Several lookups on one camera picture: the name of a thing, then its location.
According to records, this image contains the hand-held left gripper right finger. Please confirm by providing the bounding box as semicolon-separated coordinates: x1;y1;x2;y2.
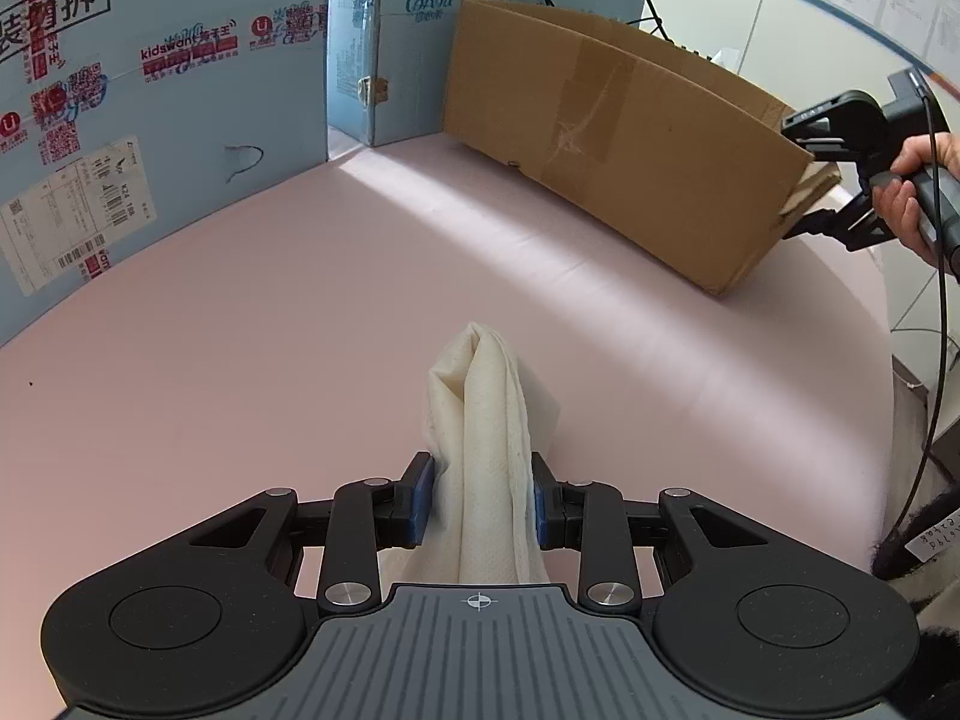
529;451;773;612

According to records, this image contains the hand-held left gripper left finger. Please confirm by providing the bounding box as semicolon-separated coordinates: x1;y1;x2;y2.
187;451;436;616

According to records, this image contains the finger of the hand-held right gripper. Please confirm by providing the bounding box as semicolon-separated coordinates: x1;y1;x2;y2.
781;103;845;164
780;191;897;252

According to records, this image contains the cream white cloth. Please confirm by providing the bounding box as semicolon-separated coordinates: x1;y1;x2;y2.
379;321;567;587

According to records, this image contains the person's right hand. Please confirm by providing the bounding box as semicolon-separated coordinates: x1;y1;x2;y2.
872;133;960;265

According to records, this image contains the open brown cardboard box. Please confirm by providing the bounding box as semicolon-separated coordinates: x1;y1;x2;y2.
441;0;845;297

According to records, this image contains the large blue cardboard box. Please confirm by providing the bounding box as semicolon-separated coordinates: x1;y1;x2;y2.
0;0;335;350

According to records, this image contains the person's dark fuzzy clothing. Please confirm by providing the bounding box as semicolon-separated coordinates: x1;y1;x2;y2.
870;484;960;720

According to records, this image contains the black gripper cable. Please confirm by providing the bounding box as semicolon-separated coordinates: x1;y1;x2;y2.
874;75;947;567

